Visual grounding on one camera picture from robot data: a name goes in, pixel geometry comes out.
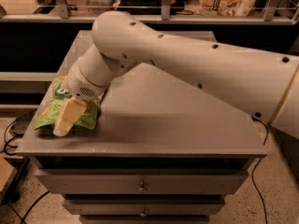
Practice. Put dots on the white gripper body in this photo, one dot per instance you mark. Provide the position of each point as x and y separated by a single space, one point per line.
78 85

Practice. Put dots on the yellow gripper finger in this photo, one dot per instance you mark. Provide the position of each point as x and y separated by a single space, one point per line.
70 112

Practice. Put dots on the green rice chip bag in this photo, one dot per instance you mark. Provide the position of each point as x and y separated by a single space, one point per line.
52 108

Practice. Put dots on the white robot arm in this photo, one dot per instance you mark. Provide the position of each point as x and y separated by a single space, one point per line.
261 83

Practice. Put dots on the black bag background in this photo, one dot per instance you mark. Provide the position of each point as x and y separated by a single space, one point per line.
149 7

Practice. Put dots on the top drawer with knob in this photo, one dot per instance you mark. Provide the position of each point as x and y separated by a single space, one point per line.
95 182

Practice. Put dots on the drawer with knob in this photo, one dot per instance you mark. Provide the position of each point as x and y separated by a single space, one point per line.
95 182
147 207

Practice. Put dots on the metal railing shelf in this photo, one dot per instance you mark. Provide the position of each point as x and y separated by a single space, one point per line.
275 12

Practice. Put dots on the grey drawer cabinet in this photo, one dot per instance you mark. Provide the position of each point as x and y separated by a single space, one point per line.
152 123

